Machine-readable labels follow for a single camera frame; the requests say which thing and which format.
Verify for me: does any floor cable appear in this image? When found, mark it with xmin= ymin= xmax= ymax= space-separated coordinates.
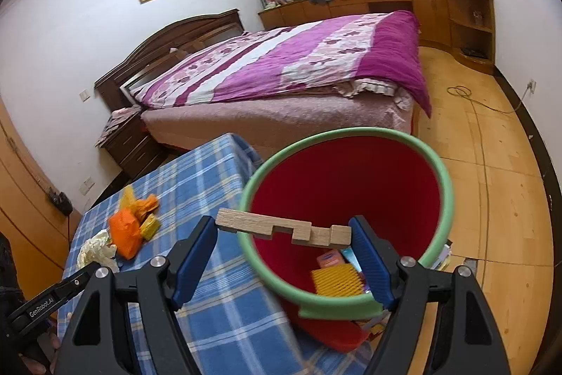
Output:
xmin=447 ymin=85 xmax=532 ymax=114

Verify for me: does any dark wooden nightstand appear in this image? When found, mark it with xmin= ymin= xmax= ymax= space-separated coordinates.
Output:
xmin=96 ymin=124 xmax=168 ymax=182

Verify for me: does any teal cardboard box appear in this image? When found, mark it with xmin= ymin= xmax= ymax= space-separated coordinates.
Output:
xmin=340 ymin=248 xmax=363 ymax=272

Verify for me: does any yellow foam fruit net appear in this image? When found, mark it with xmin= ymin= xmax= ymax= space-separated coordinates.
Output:
xmin=311 ymin=265 xmax=364 ymax=296
xmin=118 ymin=186 xmax=137 ymax=211

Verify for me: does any dark wooden bed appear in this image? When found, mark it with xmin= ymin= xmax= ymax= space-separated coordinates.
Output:
xmin=94 ymin=9 xmax=433 ymax=165

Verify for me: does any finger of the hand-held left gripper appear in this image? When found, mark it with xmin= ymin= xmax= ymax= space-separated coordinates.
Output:
xmin=59 ymin=262 xmax=101 ymax=297

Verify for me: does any wooden wardrobe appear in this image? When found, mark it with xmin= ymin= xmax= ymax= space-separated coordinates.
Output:
xmin=0 ymin=94 xmax=84 ymax=297

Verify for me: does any blue plaid tablecloth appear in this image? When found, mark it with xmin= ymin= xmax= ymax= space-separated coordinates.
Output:
xmin=57 ymin=132 xmax=383 ymax=375

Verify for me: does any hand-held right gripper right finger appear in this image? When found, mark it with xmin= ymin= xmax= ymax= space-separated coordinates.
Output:
xmin=349 ymin=215 xmax=512 ymax=375

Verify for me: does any red bin with green rim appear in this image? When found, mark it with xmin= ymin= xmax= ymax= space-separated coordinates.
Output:
xmin=238 ymin=128 xmax=454 ymax=354

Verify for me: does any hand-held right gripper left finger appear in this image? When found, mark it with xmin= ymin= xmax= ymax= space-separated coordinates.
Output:
xmin=57 ymin=215 xmax=219 ymax=375

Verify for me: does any pink orange small box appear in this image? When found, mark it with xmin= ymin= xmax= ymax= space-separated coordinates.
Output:
xmin=317 ymin=251 xmax=344 ymax=269

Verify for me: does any low wooden cabinet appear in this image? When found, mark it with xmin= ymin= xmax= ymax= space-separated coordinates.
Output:
xmin=257 ymin=0 xmax=496 ymax=75

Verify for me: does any notched wooden block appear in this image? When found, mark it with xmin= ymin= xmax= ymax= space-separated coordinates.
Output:
xmin=215 ymin=208 xmax=353 ymax=248

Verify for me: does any small yellow box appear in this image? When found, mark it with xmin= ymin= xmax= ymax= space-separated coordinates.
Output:
xmin=139 ymin=214 xmax=161 ymax=239

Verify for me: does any pink cloth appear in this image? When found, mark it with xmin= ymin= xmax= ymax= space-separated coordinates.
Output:
xmin=96 ymin=105 xmax=143 ymax=147

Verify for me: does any small orange plastic bag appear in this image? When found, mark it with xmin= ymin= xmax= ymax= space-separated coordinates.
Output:
xmin=132 ymin=194 xmax=159 ymax=222

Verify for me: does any purple floral blanket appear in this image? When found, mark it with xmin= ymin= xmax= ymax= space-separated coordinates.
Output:
xmin=127 ymin=10 xmax=433 ymax=118

